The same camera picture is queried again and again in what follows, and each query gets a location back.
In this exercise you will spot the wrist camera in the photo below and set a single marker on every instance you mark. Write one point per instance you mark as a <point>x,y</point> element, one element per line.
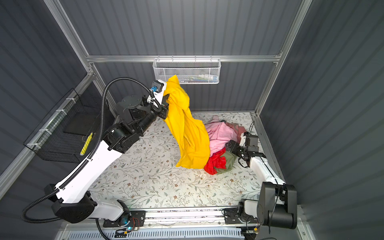
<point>157,86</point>
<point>249,142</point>

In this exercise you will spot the aluminium mounting rail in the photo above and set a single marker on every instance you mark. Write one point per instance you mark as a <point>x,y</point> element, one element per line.
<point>187,217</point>

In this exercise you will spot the dusty rose cloth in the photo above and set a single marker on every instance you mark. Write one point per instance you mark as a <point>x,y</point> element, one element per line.
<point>239,130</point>

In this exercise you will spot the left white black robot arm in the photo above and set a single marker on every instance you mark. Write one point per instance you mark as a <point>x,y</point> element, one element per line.
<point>74,202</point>

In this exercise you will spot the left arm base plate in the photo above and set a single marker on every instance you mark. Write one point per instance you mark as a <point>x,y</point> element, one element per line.
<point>134,219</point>

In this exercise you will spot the red cloth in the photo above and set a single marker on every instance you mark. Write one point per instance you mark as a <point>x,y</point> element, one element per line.
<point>209,167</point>

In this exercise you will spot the olive green cloth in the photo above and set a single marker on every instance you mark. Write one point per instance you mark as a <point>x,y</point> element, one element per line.
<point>228,162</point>

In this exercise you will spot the yellow green marker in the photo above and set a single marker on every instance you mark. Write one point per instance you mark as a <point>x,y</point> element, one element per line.
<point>86,144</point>

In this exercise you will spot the black pad in basket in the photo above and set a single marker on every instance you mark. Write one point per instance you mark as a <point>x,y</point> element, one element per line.
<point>82,124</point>

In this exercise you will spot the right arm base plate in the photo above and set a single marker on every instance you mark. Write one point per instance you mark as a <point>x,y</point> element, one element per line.
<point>232,217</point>

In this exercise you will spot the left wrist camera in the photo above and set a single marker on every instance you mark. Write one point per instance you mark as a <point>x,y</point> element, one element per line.
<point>157,86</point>

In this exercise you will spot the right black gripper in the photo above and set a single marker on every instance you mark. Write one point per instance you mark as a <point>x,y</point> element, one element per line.
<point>232,142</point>

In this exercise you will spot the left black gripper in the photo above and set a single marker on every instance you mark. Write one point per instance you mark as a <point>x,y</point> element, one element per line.
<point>163,108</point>

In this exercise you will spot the black wire mesh basket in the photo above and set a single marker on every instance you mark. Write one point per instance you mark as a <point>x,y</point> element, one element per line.
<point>68,134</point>

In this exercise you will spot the yellow cloth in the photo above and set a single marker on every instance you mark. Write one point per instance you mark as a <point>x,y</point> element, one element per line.
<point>190,134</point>

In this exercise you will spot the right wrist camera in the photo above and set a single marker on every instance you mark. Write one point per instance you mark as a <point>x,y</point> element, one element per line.
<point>249,142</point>

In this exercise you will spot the white ventilated panel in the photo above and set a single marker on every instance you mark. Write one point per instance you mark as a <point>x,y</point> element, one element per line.
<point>222,233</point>

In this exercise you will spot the items in white basket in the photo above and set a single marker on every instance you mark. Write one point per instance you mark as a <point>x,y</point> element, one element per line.
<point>204,78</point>

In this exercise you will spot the pink cloth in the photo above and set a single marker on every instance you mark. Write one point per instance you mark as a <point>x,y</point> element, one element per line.
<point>219,134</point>

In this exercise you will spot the white wire mesh basket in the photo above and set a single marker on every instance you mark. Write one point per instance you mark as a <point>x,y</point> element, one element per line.
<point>164,68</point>

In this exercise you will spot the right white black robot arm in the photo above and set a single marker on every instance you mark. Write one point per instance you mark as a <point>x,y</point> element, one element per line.
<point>277,202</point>

